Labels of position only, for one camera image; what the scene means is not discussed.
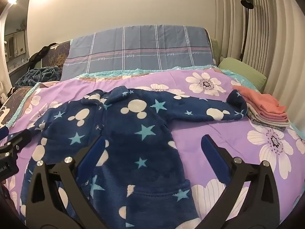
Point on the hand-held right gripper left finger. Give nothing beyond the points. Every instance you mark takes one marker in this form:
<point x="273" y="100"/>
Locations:
<point x="94" y="157"/>

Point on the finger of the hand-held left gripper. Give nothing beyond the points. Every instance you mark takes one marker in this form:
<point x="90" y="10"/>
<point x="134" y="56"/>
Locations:
<point x="3" y="133"/>
<point x="19" y="139"/>

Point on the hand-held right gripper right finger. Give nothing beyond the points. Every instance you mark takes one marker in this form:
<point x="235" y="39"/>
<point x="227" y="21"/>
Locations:
<point x="213" y="152"/>

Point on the navy star-print fleece pajama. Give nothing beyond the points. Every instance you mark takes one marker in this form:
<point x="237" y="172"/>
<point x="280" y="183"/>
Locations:
<point x="133" y="148"/>

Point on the stack of folded clothes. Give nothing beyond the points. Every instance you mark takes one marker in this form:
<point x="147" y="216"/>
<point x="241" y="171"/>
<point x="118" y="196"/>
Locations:
<point x="264" y="105"/>

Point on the purple floral bedsheet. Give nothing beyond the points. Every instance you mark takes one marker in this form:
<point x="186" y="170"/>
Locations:
<point x="190" y="133"/>

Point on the brown deer-print quilt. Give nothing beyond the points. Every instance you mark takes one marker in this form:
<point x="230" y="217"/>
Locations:
<point x="14" y="100"/>

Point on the teal fleece blanket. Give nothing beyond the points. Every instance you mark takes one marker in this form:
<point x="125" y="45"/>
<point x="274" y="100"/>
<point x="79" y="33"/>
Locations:
<point x="40" y="76"/>

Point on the green pillow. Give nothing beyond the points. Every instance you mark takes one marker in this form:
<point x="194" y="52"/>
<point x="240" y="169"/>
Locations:
<point x="243" y="72"/>

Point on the black jacket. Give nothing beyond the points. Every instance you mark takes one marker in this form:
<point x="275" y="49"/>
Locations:
<point x="40" y="53"/>

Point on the brown branch-print headboard cover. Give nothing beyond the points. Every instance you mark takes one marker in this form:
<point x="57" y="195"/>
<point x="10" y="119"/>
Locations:
<point x="58" y="54"/>

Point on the blue plaid cloth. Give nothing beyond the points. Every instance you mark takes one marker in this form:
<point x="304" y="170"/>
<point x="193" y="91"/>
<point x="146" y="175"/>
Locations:
<point x="143" y="50"/>

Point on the beige pleated curtain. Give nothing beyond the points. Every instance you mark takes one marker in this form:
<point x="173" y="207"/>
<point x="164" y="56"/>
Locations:
<point x="274" y="40"/>

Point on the black floor lamp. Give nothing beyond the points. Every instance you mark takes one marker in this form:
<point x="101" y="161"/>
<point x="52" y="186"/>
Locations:
<point x="246" y="2"/>

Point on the wall mirror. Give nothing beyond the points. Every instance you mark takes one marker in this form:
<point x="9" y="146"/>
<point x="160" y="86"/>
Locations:
<point x="15" y="43"/>

